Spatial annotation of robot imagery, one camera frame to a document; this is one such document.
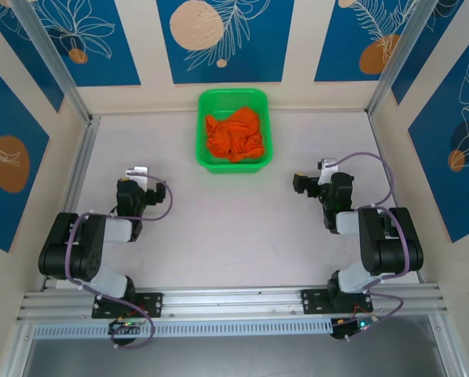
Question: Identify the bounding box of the orange t-shirt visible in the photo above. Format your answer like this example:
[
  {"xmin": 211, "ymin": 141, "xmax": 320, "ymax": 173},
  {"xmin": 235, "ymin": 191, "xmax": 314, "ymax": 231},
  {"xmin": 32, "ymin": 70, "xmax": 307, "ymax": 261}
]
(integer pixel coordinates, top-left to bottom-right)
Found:
[{"xmin": 204, "ymin": 106, "xmax": 267, "ymax": 164}]

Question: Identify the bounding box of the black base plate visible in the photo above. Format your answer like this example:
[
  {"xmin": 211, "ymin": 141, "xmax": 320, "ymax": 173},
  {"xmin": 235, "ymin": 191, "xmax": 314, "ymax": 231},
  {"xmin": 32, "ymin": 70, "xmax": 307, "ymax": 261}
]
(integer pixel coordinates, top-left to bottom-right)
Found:
[
  {"xmin": 91, "ymin": 292, "xmax": 164, "ymax": 319},
  {"xmin": 300, "ymin": 289, "xmax": 375, "ymax": 315}
]

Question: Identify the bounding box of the grey slotted cable duct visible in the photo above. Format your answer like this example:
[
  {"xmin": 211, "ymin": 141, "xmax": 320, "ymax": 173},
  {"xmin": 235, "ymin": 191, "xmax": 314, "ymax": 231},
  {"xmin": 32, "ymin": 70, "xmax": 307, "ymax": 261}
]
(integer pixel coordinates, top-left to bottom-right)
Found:
[{"xmin": 31, "ymin": 318, "xmax": 333, "ymax": 339}]

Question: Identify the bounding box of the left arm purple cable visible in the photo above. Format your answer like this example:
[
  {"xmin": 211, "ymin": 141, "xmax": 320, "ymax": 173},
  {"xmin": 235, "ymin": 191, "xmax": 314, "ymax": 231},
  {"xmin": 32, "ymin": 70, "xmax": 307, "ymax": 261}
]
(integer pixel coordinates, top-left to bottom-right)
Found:
[{"xmin": 65, "ymin": 175, "xmax": 175, "ymax": 350}]

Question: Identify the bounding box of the aluminium side rail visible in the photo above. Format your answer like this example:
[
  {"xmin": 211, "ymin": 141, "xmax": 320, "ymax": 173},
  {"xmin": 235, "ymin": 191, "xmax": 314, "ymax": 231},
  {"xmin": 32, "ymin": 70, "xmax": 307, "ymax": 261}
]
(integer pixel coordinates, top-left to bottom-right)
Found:
[
  {"xmin": 40, "ymin": 115, "xmax": 101, "ymax": 291},
  {"xmin": 367, "ymin": 113, "xmax": 424, "ymax": 284}
]

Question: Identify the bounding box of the aluminium frame bar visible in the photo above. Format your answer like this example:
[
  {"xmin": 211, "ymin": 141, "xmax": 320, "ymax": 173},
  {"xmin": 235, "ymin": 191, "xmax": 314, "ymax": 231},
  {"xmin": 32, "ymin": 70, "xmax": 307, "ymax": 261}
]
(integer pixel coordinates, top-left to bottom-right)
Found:
[
  {"xmin": 0, "ymin": 320, "xmax": 37, "ymax": 377},
  {"xmin": 428, "ymin": 313, "xmax": 469, "ymax": 377}
]

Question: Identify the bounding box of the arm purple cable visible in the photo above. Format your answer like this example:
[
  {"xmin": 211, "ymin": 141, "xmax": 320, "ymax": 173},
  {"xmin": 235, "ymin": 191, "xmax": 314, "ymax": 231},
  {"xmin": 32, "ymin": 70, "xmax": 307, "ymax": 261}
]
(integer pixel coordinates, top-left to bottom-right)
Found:
[
  {"xmin": 65, "ymin": 175, "xmax": 175, "ymax": 350},
  {"xmin": 327, "ymin": 152, "xmax": 412, "ymax": 327}
]

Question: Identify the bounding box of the grey metal shelf sheet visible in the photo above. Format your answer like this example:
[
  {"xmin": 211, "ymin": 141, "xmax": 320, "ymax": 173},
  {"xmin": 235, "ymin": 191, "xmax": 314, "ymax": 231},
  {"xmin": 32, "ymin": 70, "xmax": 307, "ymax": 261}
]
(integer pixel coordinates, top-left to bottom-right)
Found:
[{"xmin": 21, "ymin": 313, "xmax": 451, "ymax": 377}]

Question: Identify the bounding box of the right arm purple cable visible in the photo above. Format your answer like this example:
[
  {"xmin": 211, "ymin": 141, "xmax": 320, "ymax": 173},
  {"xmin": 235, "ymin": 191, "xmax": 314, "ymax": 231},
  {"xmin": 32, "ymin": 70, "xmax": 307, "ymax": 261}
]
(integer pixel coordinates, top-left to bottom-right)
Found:
[{"xmin": 327, "ymin": 152, "xmax": 412, "ymax": 327}]

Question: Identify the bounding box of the green plastic basket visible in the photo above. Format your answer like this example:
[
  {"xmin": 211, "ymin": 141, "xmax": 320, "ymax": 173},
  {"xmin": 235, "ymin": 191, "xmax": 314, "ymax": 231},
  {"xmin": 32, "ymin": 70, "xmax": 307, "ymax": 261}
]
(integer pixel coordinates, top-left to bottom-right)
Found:
[{"xmin": 196, "ymin": 88, "xmax": 274, "ymax": 174}]

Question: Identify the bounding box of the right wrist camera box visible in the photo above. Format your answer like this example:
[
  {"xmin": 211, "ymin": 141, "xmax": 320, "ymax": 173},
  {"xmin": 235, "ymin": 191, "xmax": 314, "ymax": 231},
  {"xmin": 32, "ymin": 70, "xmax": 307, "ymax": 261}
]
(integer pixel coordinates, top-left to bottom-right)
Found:
[{"xmin": 317, "ymin": 158, "xmax": 339, "ymax": 185}]

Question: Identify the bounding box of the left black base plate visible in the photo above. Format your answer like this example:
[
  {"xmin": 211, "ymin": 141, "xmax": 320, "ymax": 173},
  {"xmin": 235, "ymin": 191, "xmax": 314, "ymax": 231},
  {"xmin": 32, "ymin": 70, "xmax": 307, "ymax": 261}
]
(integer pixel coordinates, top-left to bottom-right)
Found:
[{"xmin": 91, "ymin": 292, "xmax": 164, "ymax": 319}]

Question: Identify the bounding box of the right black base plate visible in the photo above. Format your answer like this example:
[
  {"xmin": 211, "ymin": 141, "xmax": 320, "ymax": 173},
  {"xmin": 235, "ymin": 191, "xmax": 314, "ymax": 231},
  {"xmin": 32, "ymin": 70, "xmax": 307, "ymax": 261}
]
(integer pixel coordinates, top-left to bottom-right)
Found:
[{"xmin": 300, "ymin": 289, "xmax": 375, "ymax": 315}]

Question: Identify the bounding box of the long aluminium mounting rail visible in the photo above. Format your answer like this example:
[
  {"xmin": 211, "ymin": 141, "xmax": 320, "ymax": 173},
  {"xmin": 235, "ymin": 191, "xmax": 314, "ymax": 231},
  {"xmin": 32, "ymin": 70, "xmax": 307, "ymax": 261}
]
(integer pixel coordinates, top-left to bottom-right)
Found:
[{"xmin": 16, "ymin": 284, "xmax": 449, "ymax": 321}]

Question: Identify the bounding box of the aluminium corner post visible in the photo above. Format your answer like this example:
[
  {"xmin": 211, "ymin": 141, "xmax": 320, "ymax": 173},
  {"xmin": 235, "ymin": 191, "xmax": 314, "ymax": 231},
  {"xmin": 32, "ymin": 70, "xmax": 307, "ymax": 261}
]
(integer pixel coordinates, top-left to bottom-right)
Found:
[
  {"xmin": 366, "ymin": 0, "xmax": 436, "ymax": 115},
  {"xmin": 12, "ymin": 0, "xmax": 93, "ymax": 121}
]

